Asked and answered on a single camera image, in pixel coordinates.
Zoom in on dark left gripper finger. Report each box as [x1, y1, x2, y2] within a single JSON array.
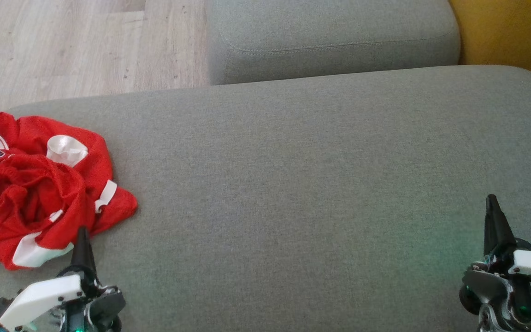
[[71, 225, 85, 277], [83, 226, 97, 277]]

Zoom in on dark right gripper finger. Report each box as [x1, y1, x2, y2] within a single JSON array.
[[492, 194, 518, 261], [484, 194, 501, 261]]

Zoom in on red basketball jersey number 23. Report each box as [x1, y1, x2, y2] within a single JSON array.
[[0, 112, 138, 236]]

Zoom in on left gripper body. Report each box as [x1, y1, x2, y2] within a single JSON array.
[[0, 270, 126, 332]]

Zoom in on small grey sofa seat cushion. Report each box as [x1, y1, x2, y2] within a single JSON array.
[[206, 0, 460, 86]]

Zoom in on yellow sofa backrest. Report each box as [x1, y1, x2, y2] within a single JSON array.
[[448, 0, 531, 90]]

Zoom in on large grey sofa seat cushion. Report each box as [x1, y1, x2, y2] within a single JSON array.
[[0, 65, 531, 332]]

